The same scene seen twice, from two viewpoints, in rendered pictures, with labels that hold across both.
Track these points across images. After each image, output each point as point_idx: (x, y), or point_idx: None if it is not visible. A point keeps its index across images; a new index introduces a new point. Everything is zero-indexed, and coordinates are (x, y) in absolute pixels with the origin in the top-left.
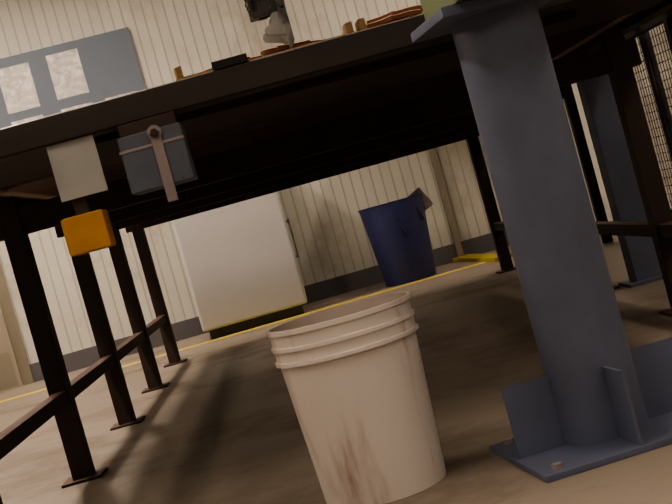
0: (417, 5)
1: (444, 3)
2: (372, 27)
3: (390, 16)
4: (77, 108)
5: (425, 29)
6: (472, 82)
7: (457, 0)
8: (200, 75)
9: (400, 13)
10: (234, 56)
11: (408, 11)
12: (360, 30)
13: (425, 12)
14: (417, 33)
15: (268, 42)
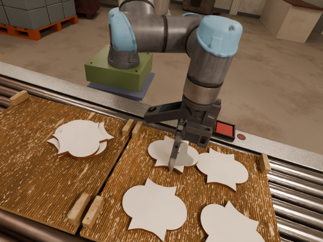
0: (76, 120)
1: (147, 74)
2: (147, 104)
3: (104, 123)
4: (316, 153)
5: (148, 87)
6: (139, 101)
7: (151, 69)
8: (241, 131)
9: (94, 122)
10: (221, 121)
11: (89, 120)
12: (135, 124)
13: (140, 85)
14: (145, 92)
15: (188, 164)
